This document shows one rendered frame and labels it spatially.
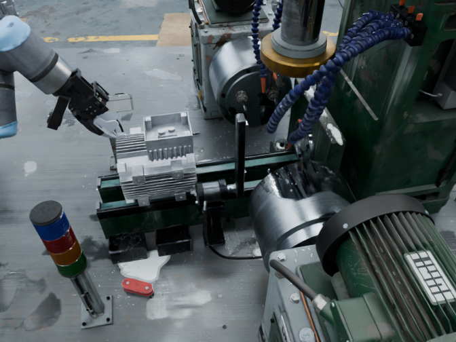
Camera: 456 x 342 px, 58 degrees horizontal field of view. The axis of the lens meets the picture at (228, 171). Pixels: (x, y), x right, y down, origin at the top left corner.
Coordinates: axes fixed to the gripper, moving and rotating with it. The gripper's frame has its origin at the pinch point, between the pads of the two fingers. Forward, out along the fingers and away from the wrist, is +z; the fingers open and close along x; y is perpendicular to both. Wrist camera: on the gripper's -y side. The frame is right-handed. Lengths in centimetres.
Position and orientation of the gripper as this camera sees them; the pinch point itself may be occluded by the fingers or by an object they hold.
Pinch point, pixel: (110, 135)
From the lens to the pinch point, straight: 117.7
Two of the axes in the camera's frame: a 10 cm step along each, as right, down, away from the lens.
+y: 8.5, -4.7, -2.4
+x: -1.9, -7.0, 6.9
